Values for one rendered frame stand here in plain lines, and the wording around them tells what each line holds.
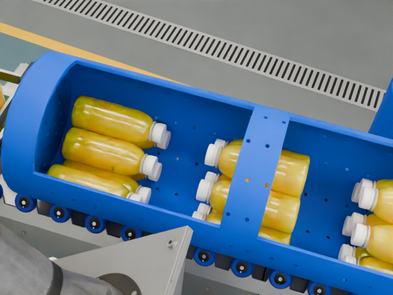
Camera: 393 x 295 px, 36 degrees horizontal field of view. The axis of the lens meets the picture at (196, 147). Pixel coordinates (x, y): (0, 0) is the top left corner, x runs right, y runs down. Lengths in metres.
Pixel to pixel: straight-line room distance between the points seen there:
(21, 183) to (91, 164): 0.14
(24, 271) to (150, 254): 0.17
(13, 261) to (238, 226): 0.48
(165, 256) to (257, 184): 0.32
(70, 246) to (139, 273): 0.58
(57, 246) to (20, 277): 0.69
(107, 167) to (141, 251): 0.45
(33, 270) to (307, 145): 0.73
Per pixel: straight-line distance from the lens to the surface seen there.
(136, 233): 1.20
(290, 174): 1.07
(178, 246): 0.70
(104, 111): 1.18
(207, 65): 2.94
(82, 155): 1.19
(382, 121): 1.53
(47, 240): 1.32
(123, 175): 1.21
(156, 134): 1.17
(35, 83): 1.10
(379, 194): 1.10
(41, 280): 0.65
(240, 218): 1.01
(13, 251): 0.63
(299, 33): 3.22
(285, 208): 1.07
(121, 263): 0.77
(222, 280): 1.22
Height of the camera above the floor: 1.99
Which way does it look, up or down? 50 degrees down
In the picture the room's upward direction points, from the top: 7 degrees clockwise
